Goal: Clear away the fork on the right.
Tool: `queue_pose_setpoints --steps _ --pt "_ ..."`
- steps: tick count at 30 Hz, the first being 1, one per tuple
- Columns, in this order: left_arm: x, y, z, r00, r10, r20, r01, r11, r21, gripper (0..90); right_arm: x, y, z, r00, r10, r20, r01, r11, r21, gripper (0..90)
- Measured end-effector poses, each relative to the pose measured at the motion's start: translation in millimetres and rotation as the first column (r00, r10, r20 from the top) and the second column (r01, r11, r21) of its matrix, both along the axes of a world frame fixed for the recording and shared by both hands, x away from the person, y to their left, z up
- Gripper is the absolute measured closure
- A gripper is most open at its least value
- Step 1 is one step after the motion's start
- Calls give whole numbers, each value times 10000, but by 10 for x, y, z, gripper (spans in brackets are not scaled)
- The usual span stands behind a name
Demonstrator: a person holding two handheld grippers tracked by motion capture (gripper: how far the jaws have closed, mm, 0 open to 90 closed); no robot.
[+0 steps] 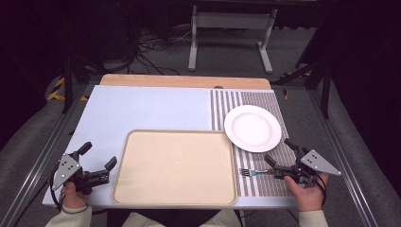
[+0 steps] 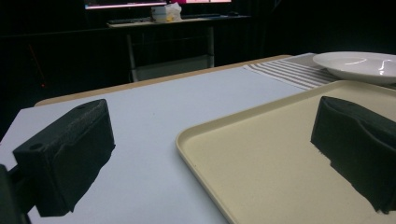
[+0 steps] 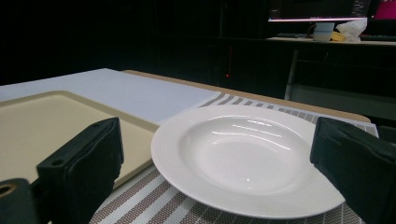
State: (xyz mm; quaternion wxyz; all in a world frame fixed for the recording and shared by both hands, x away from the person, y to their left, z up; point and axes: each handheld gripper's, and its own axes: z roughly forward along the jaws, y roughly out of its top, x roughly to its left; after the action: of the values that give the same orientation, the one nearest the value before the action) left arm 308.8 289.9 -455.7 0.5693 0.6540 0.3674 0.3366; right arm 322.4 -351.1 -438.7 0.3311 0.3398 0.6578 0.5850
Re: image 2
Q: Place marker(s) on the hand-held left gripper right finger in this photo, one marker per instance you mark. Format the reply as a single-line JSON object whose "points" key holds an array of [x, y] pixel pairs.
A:
{"points": [[358, 143]]}

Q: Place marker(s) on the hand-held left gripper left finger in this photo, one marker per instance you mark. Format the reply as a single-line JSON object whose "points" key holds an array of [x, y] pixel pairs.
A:
{"points": [[65, 155]]}

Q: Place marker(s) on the white ceramic plate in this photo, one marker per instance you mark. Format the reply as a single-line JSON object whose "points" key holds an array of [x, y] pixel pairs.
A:
{"points": [[358, 66]]}

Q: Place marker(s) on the beige plastic tray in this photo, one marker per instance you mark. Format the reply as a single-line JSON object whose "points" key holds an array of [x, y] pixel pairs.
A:
{"points": [[274, 161]]}

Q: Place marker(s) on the striped grey cloth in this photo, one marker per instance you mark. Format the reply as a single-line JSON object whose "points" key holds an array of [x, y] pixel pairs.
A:
{"points": [[295, 73]]}

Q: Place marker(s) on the black keyboard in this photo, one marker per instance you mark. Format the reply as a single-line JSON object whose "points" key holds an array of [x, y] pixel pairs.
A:
{"points": [[127, 21]]}

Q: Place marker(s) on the dark desk with metal legs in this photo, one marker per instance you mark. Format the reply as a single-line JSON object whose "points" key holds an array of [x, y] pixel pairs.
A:
{"points": [[174, 40]]}

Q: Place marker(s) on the monitor with pink screen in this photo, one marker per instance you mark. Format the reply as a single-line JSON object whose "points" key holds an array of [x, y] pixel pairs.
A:
{"points": [[124, 3]]}

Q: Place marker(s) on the white container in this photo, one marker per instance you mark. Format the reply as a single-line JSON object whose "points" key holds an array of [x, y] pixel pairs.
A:
{"points": [[158, 14]]}

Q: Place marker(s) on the white plastic bag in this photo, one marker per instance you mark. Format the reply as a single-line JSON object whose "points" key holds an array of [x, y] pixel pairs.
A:
{"points": [[173, 11]]}

